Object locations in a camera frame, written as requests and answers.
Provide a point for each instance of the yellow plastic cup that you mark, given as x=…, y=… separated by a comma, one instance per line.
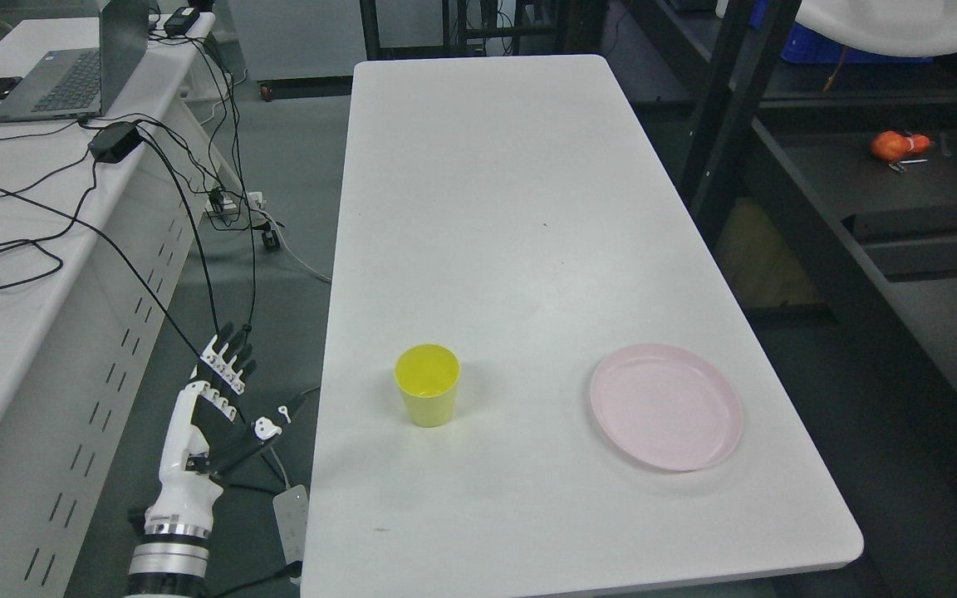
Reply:
x=426, y=376

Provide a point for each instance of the black power adapter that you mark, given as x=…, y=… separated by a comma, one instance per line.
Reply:
x=113, y=143

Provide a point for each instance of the white side desk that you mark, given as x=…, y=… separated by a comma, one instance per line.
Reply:
x=89, y=258

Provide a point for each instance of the white folding table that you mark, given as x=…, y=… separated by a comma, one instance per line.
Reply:
x=512, y=210

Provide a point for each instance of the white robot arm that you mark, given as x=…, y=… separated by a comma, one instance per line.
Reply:
x=170, y=561

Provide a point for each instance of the grey laptop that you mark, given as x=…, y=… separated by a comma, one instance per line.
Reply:
x=81, y=83

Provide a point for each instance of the orange toy on shelf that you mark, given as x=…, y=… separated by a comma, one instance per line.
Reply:
x=892, y=146

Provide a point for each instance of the black charger on desk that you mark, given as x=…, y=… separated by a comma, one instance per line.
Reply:
x=180, y=21

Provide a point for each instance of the blue plastic crate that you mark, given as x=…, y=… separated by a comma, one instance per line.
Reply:
x=805, y=46

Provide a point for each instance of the white power strip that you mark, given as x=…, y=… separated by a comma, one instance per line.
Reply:
x=227, y=205

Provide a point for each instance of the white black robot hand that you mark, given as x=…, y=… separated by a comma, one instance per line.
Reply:
x=208, y=438

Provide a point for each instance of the white remote pendant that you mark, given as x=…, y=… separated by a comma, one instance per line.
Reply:
x=291, y=510

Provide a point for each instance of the black metal shelf rack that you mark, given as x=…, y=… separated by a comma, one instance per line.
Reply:
x=878, y=239

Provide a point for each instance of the pink plastic plate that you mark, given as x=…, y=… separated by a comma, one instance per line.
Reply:
x=666, y=407

